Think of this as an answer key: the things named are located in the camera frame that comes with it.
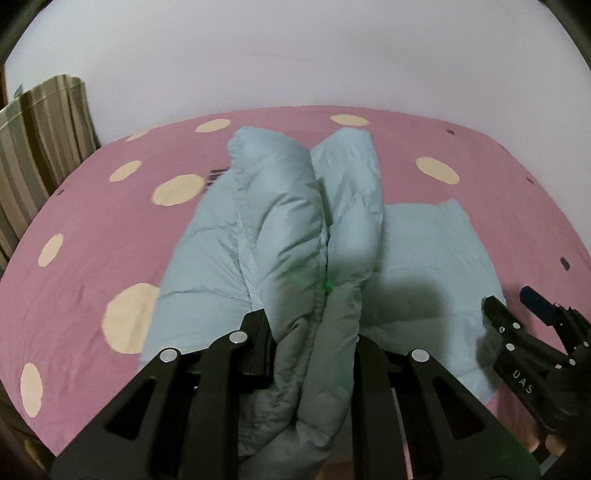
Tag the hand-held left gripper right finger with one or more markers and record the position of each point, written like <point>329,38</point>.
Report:
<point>369,364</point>

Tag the striped cushion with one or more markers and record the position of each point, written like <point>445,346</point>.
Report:
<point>37,138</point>

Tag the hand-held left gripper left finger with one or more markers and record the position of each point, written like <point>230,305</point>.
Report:
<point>257,344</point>

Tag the light blue puffer jacket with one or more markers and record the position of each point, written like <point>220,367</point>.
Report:
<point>286,221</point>

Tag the person's right hand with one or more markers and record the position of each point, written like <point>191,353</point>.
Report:
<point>551,450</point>

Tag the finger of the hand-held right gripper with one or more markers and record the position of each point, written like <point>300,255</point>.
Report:
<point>554,316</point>
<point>517,355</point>

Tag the pink polka dot bed sheet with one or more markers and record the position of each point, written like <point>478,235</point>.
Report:
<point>92,221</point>

